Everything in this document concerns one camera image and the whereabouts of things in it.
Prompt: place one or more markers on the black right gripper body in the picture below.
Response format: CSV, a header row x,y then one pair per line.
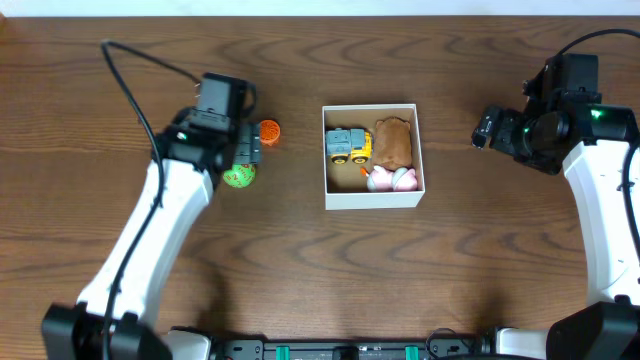
x,y
520,138

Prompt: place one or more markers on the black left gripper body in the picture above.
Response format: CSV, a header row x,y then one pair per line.
x,y
248,144

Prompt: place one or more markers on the yellow grey toy truck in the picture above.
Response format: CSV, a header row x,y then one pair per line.
x,y
354,144

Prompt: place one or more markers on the pink toy duck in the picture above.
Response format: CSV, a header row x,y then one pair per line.
x,y
380,179

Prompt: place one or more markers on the brown plush toy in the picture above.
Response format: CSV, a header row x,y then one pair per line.
x,y
392,147

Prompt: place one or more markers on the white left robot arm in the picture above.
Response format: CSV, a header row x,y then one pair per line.
x,y
115,314

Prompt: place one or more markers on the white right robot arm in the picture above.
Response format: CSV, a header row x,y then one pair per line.
x,y
594,147

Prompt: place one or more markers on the green numbered ball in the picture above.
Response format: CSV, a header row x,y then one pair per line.
x,y
240,175

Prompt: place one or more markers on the orange ridged toy ball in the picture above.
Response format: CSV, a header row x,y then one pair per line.
x,y
270,132

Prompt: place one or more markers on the white cardboard box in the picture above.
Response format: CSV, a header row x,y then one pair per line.
x,y
344,186

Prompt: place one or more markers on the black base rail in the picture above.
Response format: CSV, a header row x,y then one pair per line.
x,y
350,350

